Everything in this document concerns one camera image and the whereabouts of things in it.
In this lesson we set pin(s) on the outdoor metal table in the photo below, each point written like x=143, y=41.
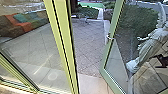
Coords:
x=84, y=17

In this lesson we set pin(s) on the long green hedge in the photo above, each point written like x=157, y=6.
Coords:
x=89, y=12

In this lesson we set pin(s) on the low green shrub bed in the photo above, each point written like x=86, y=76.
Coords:
x=136, y=21

